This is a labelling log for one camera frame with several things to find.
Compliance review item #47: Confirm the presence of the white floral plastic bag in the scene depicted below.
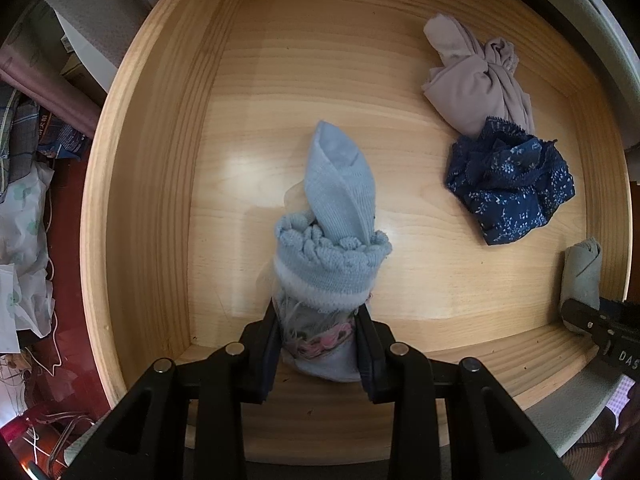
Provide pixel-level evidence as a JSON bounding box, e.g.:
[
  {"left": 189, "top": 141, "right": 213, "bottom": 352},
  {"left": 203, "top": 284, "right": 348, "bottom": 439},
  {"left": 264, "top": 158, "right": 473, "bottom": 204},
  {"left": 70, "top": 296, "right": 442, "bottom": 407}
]
[{"left": 0, "top": 162, "right": 56, "bottom": 356}]

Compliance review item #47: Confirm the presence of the light blue ruffled sock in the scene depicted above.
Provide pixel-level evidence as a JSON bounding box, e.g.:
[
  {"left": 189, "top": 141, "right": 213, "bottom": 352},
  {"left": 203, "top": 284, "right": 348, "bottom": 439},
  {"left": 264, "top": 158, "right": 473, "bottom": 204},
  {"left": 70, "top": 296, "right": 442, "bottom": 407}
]
[{"left": 273, "top": 120, "right": 393, "bottom": 385}]

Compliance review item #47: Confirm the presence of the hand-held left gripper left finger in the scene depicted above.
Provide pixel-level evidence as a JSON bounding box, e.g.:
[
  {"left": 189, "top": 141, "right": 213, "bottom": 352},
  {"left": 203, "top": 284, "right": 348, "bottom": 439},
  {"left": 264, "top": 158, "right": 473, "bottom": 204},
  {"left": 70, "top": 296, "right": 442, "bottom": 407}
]
[{"left": 62, "top": 302, "right": 283, "bottom": 480}]

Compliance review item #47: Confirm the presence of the grey ribbed sock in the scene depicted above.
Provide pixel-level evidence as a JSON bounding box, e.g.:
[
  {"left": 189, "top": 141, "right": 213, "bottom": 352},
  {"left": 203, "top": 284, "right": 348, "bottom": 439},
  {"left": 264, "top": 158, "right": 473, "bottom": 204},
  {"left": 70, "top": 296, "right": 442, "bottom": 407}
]
[{"left": 564, "top": 236, "right": 603, "bottom": 311}]

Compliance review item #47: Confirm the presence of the blue packet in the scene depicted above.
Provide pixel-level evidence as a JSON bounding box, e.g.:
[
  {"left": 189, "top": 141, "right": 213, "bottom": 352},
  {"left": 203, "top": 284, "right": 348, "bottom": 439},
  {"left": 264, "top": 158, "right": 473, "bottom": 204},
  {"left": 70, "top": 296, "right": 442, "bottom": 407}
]
[{"left": 37, "top": 112, "right": 93, "bottom": 161}]

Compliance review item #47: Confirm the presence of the navy floral lace underwear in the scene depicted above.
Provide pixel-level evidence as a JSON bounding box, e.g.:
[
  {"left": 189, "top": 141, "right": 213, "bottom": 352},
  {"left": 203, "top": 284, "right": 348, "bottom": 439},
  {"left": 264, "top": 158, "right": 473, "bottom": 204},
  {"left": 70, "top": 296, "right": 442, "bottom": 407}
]
[{"left": 446, "top": 116, "right": 576, "bottom": 246}]

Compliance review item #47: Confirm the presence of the beige underwear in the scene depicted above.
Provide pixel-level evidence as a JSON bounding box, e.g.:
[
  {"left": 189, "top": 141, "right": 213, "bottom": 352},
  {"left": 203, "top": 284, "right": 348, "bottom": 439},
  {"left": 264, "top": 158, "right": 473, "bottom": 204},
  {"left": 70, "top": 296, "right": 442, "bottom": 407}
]
[{"left": 421, "top": 12, "right": 536, "bottom": 138}]

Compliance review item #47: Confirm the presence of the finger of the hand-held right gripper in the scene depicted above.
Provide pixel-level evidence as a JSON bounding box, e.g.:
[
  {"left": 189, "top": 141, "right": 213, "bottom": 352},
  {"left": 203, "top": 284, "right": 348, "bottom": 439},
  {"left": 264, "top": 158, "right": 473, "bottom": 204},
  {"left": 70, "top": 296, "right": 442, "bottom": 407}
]
[{"left": 560, "top": 298, "right": 608, "bottom": 343}]

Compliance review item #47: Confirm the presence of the grey plaid cloth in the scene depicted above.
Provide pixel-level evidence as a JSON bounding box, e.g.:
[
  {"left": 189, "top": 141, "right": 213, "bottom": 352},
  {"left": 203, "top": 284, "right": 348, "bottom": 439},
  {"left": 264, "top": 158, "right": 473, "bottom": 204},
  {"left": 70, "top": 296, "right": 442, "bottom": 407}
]
[{"left": 0, "top": 85, "right": 46, "bottom": 183}]

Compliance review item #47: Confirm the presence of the brown cardboard box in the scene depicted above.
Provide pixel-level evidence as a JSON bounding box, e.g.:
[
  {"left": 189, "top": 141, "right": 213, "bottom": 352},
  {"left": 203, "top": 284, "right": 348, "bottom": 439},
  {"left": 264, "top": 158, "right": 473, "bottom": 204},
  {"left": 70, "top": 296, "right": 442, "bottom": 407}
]
[{"left": 60, "top": 52, "right": 108, "bottom": 96}]

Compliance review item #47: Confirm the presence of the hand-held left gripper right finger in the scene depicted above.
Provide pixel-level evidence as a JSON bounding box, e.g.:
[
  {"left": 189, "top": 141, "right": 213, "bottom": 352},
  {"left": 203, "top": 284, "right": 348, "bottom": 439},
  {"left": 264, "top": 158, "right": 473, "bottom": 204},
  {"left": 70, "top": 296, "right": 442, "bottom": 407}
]
[{"left": 355, "top": 305, "right": 576, "bottom": 480}]

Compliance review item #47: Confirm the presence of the pink floral quilt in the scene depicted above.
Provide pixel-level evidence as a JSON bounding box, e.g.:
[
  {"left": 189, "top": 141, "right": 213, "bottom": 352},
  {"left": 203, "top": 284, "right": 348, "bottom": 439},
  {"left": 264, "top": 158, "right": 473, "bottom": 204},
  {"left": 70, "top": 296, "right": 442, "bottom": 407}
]
[{"left": 0, "top": 35, "right": 101, "bottom": 136}]

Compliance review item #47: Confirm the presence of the wooden drawer with grey front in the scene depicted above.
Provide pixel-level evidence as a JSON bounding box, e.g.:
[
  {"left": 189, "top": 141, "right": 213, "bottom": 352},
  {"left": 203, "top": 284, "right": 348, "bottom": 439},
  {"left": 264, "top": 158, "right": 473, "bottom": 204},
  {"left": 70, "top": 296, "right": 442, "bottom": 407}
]
[{"left": 80, "top": 0, "right": 633, "bottom": 463}]

